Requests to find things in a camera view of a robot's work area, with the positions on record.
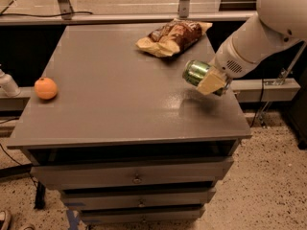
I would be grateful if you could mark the brown chip bag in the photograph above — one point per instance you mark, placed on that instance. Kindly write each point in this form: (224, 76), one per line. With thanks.
(173, 38)

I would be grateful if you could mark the grey metal frame rail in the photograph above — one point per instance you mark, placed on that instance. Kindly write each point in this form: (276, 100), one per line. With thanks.
(69, 12)

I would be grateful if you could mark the white sneaker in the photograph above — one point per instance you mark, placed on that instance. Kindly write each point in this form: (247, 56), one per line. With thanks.
(5, 219)

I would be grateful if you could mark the white pipe at left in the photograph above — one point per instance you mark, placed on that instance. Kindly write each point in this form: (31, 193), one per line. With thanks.
(8, 84)

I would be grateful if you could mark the grey drawer cabinet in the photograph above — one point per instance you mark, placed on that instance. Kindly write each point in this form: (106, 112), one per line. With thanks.
(126, 139)

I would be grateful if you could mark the orange fruit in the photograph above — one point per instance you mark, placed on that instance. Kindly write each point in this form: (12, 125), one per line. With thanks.
(46, 88)

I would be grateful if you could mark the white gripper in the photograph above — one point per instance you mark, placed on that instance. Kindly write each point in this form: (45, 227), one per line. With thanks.
(226, 62)

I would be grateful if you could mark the green soda can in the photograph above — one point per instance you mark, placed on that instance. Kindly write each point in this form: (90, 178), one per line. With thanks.
(195, 71)

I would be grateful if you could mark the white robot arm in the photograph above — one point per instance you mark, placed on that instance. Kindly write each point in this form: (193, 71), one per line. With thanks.
(276, 26)

